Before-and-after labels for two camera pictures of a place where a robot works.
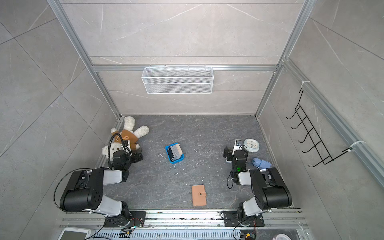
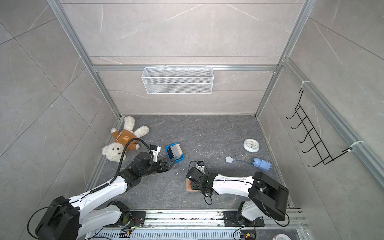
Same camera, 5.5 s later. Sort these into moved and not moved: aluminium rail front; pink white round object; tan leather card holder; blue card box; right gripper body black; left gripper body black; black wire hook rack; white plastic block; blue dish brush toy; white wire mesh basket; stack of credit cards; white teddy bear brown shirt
Moved: tan leather card holder; white plastic block; left gripper body black; right gripper body black
Not moved: blue card box; stack of credit cards; white wire mesh basket; black wire hook rack; aluminium rail front; pink white round object; blue dish brush toy; white teddy bear brown shirt
